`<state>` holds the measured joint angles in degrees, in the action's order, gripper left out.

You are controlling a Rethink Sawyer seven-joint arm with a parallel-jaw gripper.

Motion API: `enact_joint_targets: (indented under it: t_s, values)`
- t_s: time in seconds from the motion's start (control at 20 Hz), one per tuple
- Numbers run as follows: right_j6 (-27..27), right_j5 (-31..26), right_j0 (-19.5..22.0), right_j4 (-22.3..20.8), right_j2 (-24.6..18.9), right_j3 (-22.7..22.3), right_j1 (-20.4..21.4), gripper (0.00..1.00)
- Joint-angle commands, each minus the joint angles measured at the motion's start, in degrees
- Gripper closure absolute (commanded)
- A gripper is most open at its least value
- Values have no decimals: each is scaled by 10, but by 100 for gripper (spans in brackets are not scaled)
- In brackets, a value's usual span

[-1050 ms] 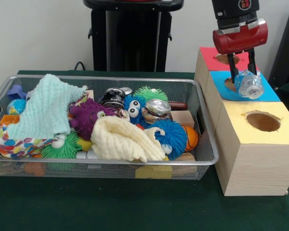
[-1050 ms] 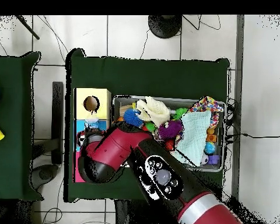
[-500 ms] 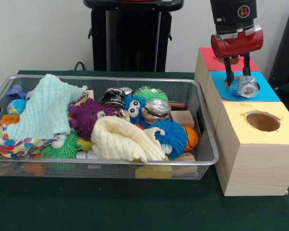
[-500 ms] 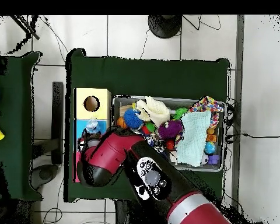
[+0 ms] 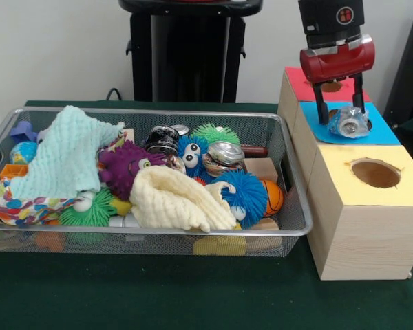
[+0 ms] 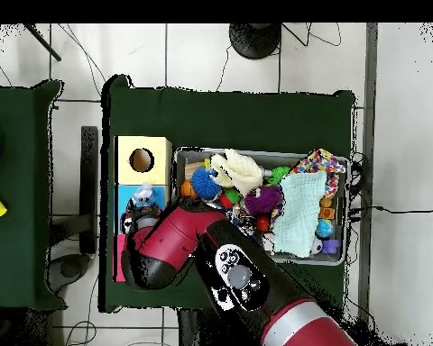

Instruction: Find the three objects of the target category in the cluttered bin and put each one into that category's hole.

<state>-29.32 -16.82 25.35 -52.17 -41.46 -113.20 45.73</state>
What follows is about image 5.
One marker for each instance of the orange toy basketball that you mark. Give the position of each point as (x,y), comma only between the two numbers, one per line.
(274,201)

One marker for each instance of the black flat panel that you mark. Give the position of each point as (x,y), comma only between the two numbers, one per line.
(409,68)

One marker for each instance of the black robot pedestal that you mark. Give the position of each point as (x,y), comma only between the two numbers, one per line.
(189,51)

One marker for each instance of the clear plastic bottle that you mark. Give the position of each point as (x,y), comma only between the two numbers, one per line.
(349,122)

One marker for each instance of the blue spiky ball with eyes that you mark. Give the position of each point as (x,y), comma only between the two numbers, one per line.
(192,154)

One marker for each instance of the wooden three-hole sorting box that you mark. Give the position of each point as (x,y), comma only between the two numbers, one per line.
(365,240)

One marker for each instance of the purple spiky rubber toy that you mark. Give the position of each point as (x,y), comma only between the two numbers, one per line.
(120,168)

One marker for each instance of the green spiky rubber ball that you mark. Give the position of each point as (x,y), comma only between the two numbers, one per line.
(215,133)

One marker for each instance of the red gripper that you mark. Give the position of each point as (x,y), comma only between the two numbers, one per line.
(337,63)

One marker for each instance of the colourful dotted cloth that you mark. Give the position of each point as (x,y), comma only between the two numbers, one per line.
(17,208)

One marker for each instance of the small globe ball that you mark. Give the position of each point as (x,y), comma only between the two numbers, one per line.
(22,153)

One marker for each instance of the crushed silver can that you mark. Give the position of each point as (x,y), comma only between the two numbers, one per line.
(225,156)

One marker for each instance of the dark green tablecloth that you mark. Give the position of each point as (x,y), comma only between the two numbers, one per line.
(158,295)

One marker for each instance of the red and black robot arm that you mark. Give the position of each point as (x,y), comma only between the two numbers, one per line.
(332,20)

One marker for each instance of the blue spiky rubber ball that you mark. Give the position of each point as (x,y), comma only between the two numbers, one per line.
(246,192)

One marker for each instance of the mint green knitted cloth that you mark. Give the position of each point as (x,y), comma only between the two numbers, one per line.
(62,154)

